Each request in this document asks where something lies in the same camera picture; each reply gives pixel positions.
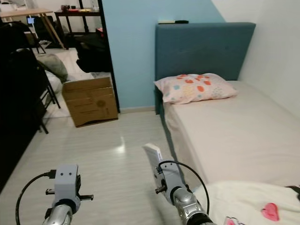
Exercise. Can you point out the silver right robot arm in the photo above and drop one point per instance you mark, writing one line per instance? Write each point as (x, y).
(192, 208)

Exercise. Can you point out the light wooden table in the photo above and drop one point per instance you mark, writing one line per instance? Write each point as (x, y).
(28, 13)

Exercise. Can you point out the yellow plate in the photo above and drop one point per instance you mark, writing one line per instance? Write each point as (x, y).
(85, 10)

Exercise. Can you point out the white remote control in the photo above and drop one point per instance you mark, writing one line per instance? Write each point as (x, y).
(167, 21)

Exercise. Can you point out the blue fabric headboard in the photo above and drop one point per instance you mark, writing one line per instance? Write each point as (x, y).
(204, 49)

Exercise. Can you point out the red plate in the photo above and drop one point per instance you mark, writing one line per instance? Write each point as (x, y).
(73, 10)

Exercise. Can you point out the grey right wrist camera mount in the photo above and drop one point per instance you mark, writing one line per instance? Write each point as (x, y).
(169, 180)

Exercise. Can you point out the black bag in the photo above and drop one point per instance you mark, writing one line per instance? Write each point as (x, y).
(93, 54)

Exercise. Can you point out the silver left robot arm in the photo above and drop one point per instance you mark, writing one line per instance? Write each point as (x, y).
(61, 214)

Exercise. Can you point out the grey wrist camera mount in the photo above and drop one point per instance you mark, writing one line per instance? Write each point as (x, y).
(169, 180)
(66, 182)

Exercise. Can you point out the dark wooden shelf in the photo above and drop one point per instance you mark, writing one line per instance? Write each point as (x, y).
(79, 14)

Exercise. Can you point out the brown cardboard box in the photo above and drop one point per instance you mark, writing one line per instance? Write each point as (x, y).
(90, 102)

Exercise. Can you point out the white cloth bundle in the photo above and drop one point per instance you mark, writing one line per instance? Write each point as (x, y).
(54, 85)

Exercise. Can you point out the grey-green bag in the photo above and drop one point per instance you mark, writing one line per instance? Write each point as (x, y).
(52, 67)

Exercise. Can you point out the black remote control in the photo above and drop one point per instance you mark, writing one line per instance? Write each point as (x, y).
(181, 21)

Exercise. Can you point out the mattress with beige sheet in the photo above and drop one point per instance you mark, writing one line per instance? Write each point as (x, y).
(239, 131)

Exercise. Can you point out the cream cartoon print blanket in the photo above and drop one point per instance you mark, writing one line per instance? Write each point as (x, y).
(253, 201)

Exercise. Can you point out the small blue screen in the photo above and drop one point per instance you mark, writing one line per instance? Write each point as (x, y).
(30, 20)

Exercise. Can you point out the black metal rack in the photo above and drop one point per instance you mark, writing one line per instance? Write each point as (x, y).
(21, 103)

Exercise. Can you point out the black door frame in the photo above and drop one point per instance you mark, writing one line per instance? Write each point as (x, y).
(110, 56)

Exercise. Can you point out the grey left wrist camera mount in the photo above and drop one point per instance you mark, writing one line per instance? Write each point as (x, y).
(66, 182)

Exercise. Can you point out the pink patterned pillow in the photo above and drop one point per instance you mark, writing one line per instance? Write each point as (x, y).
(194, 88)

